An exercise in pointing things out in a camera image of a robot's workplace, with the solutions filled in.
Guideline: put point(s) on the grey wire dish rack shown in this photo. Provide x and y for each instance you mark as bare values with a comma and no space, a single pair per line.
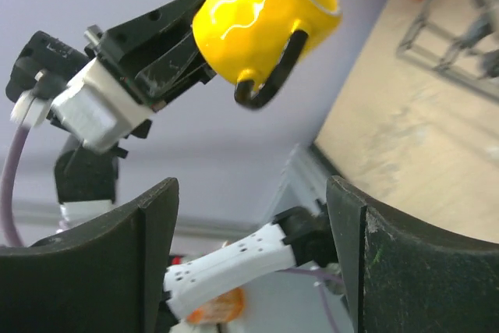
486,24

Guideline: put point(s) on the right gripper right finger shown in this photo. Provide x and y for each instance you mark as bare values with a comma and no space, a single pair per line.
402,274

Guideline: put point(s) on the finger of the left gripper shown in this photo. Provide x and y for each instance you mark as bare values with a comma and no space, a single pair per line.
131,46
174,72

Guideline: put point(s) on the yellow mug black handle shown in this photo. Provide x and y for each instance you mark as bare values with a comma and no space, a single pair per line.
255,44

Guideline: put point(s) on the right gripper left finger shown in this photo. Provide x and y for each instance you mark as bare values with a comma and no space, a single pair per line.
105,275

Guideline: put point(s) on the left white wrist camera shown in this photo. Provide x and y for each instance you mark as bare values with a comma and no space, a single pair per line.
96,109

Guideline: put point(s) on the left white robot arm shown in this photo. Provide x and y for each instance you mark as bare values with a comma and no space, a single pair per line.
88,180

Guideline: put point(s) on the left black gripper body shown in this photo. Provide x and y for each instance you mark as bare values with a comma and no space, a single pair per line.
40,73

